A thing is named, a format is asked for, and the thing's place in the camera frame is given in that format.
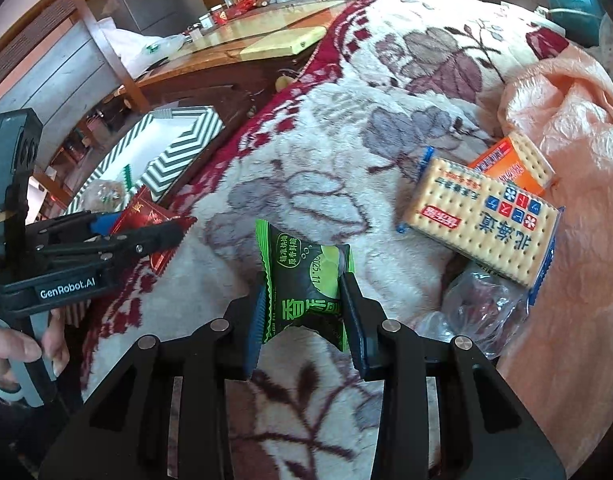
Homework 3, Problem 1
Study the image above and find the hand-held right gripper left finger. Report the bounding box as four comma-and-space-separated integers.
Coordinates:
39, 287, 268, 480

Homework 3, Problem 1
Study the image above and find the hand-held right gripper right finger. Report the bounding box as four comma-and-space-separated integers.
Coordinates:
339, 272, 567, 480

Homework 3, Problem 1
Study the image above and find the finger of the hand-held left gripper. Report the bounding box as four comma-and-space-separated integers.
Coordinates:
24, 210, 124, 244
31, 220, 186, 272

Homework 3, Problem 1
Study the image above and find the red snack packet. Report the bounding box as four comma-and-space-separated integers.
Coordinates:
109, 185, 197, 276

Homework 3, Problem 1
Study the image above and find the green snack packet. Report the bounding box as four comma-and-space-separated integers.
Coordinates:
255, 219, 356, 353

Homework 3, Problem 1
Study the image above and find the green white striped box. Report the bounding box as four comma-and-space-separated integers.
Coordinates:
66, 105, 224, 221

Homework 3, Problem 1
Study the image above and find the clear bag of brown snacks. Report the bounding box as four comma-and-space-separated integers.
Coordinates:
80, 179, 128, 215

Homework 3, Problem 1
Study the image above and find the clear bag of dark snacks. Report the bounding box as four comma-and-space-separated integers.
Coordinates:
419, 265, 532, 361

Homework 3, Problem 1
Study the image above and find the person's left hand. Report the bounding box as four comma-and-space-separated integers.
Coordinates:
0, 307, 70, 391

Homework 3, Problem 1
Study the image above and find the grey plank board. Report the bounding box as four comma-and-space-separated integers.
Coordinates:
0, 20, 132, 126

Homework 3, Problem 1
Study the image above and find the cracker packet with coloured squares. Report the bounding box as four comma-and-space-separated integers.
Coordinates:
397, 147, 565, 306

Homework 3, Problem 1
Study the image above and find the red floral blanket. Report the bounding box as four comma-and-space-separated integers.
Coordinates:
81, 0, 572, 480

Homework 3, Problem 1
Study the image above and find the white plastic bag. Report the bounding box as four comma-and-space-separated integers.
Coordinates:
99, 15, 187, 73

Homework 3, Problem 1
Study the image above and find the orange cracker packet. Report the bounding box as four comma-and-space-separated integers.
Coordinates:
469, 132, 556, 197

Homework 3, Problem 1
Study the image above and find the grey metal box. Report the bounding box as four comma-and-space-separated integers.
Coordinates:
111, 0, 208, 37

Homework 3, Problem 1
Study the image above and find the marble top wooden table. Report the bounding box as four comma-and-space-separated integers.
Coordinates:
116, 0, 337, 111

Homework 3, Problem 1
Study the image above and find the peach plastic bag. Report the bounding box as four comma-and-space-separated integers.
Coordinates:
497, 55, 613, 461

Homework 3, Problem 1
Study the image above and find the teal bag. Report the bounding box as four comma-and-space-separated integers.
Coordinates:
541, 0, 607, 47

